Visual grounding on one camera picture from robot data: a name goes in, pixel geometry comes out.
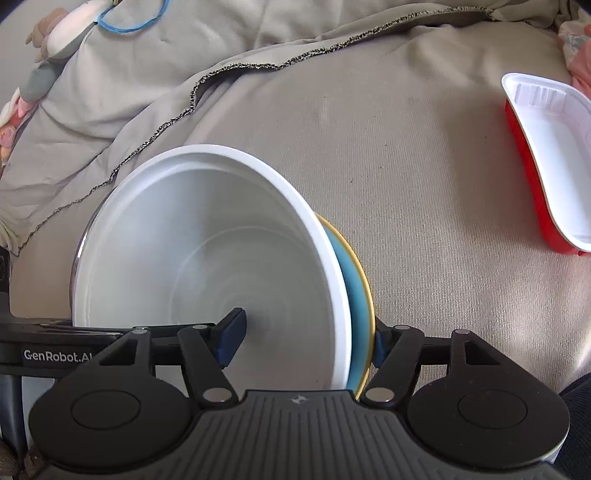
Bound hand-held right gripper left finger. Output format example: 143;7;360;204
95;308;247;409

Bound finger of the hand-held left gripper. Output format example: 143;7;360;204
0;318;136;340

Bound white bowl yellow rim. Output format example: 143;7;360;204
318;213;376;398

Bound red and white plastic tray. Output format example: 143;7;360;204
501;72;591;256

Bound brown teddy bear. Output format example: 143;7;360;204
25;7;70;64

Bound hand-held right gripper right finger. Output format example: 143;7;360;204
360;318;511;409

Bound white plastic bowl orange label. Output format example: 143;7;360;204
71;144;354;391

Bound person's dark trousers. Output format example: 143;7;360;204
556;371;591;480

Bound blue elastic band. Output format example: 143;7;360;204
98;0;171;34

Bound pink floral blanket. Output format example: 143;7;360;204
556;18;591;99

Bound stainless steel bowl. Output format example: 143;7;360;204
69;216;91;325

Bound white and grey plush toy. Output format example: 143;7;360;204
44;0;117;62

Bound blue enamel bowl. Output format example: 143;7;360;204
324;227;366;394

